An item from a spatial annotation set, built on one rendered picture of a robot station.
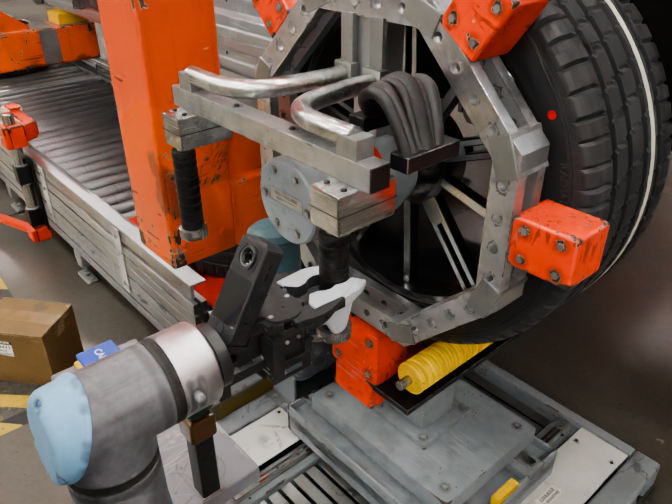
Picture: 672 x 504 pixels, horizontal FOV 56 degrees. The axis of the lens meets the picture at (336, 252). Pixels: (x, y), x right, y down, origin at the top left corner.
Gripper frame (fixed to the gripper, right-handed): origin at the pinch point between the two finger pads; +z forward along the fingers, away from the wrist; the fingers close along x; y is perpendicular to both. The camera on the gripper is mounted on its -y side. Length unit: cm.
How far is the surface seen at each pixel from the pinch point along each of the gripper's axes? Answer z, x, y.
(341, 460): 21, -23, 68
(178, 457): -16.2, -21.3, 38.0
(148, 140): 6, -63, 2
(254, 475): -8.7, -11.2, 39.0
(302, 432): 21, -37, 71
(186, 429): -18.0, -12.2, 23.3
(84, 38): 68, -254, 21
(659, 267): 178, -21, 83
